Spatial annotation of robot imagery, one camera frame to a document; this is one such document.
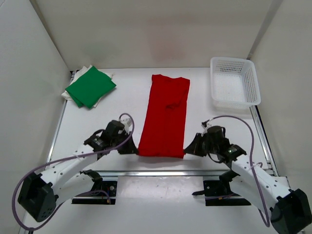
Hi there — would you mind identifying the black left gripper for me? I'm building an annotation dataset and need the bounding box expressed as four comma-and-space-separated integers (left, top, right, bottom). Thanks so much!
111, 131, 139, 154

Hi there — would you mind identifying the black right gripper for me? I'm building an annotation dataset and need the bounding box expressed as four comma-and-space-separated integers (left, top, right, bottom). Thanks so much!
184, 134, 217, 158

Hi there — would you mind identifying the red t shirt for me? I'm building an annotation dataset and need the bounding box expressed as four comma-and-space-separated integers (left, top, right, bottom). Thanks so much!
138, 74, 190, 158

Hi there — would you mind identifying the green t shirt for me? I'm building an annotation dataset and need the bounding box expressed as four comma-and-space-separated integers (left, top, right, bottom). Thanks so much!
65, 66, 117, 109

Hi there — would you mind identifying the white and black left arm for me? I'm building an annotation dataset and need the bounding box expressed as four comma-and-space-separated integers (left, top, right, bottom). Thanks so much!
18, 115, 136, 222

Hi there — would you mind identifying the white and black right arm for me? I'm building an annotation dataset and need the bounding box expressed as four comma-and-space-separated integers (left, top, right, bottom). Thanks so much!
184, 126, 312, 234

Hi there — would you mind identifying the white plastic basket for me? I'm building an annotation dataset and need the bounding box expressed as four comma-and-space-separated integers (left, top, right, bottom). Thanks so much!
210, 57, 261, 110

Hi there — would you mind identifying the aluminium table edge rail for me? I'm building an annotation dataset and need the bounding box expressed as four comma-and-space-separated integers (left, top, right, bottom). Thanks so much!
96, 170, 227, 177

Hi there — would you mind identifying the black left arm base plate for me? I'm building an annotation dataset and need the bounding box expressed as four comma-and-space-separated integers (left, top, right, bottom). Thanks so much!
72, 170, 117, 205

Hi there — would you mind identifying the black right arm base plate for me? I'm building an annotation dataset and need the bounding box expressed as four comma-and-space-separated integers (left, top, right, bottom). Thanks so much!
192, 170, 251, 206

